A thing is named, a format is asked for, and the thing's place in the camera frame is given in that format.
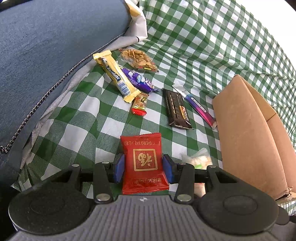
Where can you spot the small red gold candy packet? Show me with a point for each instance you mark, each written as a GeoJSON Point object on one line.
{"type": "Point", "coordinates": [139, 104]}

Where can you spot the green white checkered cloth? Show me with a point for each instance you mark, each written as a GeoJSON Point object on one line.
{"type": "Point", "coordinates": [200, 45]}

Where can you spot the blue sofa cushion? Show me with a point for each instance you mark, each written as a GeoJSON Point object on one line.
{"type": "Point", "coordinates": [43, 43]}

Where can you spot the clear bag of crackers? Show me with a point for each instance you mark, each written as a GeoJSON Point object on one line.
{"type": "Point", "coordinates": [138, 59]}

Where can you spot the dark brown chocolate biscuit bar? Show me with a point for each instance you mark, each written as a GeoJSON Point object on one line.
{"type": "Point", "coordinates": [176, 111]}

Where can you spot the white paper bag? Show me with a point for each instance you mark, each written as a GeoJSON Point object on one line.
{"type": "Point", "coordinates": [138, 26]}

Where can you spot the purple snack wrapper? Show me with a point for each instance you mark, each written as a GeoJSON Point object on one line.
{"type": "Point", "coordinates": [140, 82]}

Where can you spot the purple silver stick sachet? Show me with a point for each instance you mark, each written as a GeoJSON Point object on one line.
{"type": "Point", "coordinates": [210, 120]}

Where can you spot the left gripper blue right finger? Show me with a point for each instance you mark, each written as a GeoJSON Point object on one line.
{"type": "Point", "coordinates": [169, 168]}

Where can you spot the brown cardboard box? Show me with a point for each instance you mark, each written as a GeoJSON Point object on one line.
{"type": "Point", "coordinates": [254, 144]}

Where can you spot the red square snack packet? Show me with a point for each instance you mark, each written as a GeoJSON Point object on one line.
{"type": "Point", "coordinates": [143, 164]}

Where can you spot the clear plastic snack wrapper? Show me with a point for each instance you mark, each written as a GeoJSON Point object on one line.
{"type": "Point", "coordinates": [200, 160]}

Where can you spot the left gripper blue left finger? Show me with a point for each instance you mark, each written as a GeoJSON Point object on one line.
{"type": "Point", "coordinates": [118, 168]}

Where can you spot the yellow Alpenliebe candy bar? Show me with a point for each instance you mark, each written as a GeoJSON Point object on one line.
{"type": "Point", "coordinates": [112, 69]}

